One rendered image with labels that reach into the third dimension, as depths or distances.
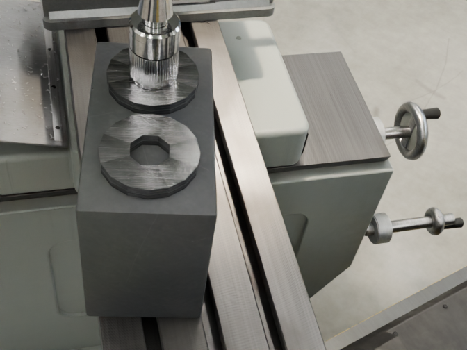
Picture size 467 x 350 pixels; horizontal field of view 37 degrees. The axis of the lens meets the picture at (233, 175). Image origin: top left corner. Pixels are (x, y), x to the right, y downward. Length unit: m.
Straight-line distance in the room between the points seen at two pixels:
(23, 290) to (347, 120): 0.65
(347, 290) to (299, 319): 1.14
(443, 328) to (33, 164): 0.70
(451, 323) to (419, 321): 0.05
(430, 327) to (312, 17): 1.68
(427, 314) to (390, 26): 1.68
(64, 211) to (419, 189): 1.31
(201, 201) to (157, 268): 0.09
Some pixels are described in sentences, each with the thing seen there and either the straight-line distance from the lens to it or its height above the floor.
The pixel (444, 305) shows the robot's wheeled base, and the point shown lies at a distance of 1.24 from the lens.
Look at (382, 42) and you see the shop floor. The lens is 2.65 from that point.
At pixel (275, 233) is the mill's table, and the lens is 0.83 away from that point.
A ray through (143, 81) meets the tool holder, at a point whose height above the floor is 1.13.
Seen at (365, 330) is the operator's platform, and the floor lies 0.40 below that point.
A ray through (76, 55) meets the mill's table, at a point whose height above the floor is 0.92.
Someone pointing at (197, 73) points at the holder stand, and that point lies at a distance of 0.70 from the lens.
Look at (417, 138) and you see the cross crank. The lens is 1.39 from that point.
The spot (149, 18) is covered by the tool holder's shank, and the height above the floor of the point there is 1.20.
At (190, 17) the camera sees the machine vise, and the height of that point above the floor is 0.93.
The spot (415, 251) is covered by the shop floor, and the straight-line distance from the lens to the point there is 2.04.
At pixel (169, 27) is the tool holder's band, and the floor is 1.18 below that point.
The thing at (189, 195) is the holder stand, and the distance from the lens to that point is 0.61.
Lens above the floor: 1.59
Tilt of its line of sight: 50 degrees down
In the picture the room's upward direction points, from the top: 10 degrees clockwise
